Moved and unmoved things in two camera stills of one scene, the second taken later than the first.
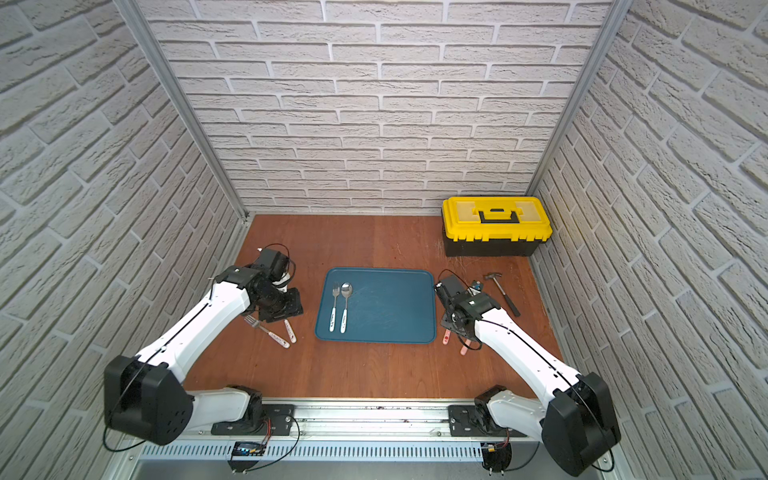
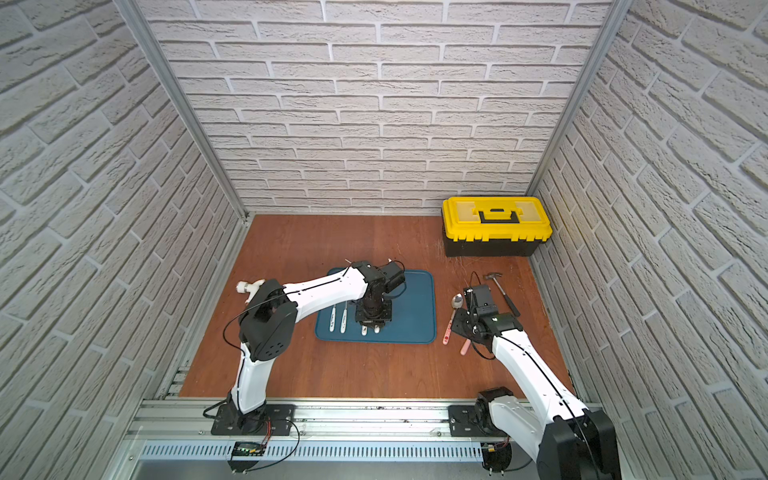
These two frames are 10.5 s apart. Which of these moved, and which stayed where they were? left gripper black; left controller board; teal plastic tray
Moved: left gripper black
Stayed: left controller board; teal plastic tray
